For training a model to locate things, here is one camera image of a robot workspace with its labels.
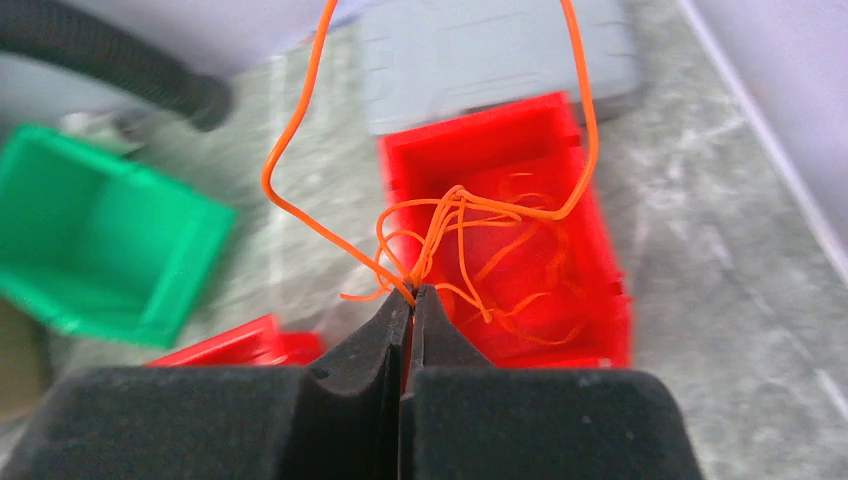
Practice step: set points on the left red plastic bin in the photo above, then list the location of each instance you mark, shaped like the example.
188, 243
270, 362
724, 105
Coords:
260, 342

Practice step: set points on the green plastic bin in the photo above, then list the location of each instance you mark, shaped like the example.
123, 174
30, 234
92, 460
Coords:
95, 245

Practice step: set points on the right red plastic bin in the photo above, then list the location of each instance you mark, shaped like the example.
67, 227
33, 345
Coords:
537, 294

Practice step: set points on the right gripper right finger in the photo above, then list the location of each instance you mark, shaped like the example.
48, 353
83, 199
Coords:
461, 417

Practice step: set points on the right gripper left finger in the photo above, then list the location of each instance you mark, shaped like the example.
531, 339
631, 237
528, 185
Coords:
336, 418

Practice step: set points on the red plastic bin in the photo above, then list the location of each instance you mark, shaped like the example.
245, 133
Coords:
260, 342
537, 294

